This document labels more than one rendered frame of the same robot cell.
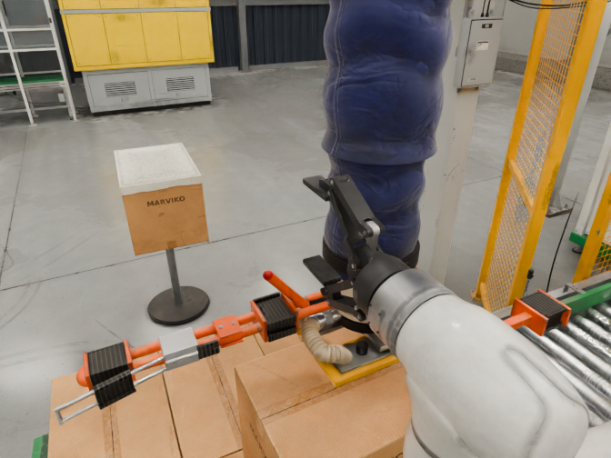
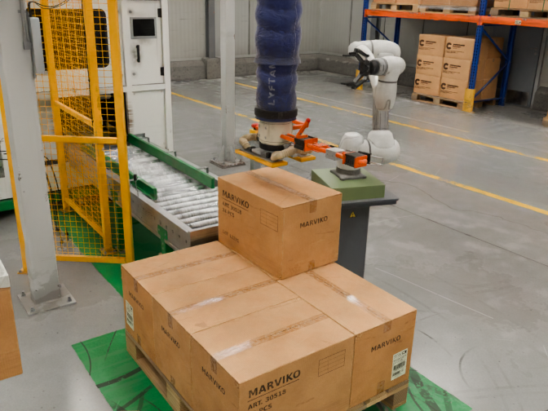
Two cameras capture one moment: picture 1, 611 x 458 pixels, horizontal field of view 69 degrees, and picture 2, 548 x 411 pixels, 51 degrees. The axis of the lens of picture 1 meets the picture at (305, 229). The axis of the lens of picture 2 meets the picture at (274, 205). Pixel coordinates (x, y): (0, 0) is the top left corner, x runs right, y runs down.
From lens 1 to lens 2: 3.17 m
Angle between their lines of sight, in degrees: 90
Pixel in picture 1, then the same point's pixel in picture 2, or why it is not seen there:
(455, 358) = (395, 59)
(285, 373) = (283, 197)
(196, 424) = (265, 298)
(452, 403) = (399, 64)
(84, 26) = not seen: outside the picture
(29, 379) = not seen: outside the picture
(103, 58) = not seen: outside the picture
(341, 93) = (297, 38)
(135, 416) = (266, 324)
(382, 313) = (383, 64)
